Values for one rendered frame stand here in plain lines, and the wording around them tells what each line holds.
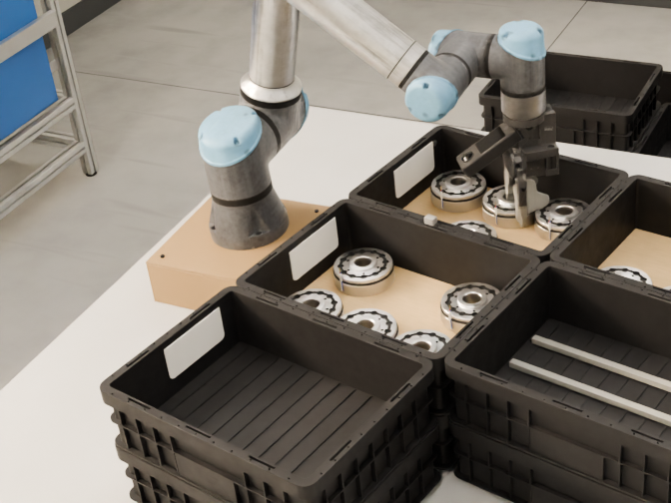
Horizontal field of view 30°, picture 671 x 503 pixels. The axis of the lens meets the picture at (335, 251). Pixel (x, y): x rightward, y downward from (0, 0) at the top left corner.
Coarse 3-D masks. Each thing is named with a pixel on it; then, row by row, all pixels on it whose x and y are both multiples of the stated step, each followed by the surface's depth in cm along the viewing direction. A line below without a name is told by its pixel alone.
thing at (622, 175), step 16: (448, 128) 235; (416, 144) 232; (400, 160) 228; (560, 160) 222; (576, 160) 221; (624, 176) 215; (352, 192) 220; (608, 192) 211; (384, 208) 214; (592, 208) 207; (448, 224) 208; (576, 224) 204; (496, 240) 203; (560, 240) 200; (544, 256) 198
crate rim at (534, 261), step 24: (384, 216) 212; (288, 240) 209; (480, 240) 203; (264, 264) 203; (528, 264) 195; (264, 288) 198; (504, 288) 191; (312, 312) 191; (480, 312) 186; (384, 336) 184; (456, 336) 182; (432, 360) 179
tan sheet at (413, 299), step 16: (400, 272) 215; (336, 288) 213; (400, 288) 211; (416, 288) 210; (432, 288) 210; (448, 288) 210; (352, 304) 209; (368, 304) 208; (384, 304) 208; (400, 304) 207; (416, 304) 207; (432, 304) 206; (400, 320) 204; (416, 320) 203; (432, 320) 203; (448, 336) 199
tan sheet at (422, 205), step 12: (408, 204) 233; (420, 204) 233; (432, 204) 233; (444, 216) 229; (456, 216) 228; (468, 216) 228; (480, 216) 227; (528, 228) 222; (504, 240) 220; (516, 240) 220; (528, 240) 219; (540, 240) 219
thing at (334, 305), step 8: (312, 288) 208; (320, 288) 208; (296, 296) 207; (304, 296) 206; (328, 296) 206; (336, 296) 205; (328, 304) 204; (336, 304) 204; (328, 312) 202; (336, 312) 202
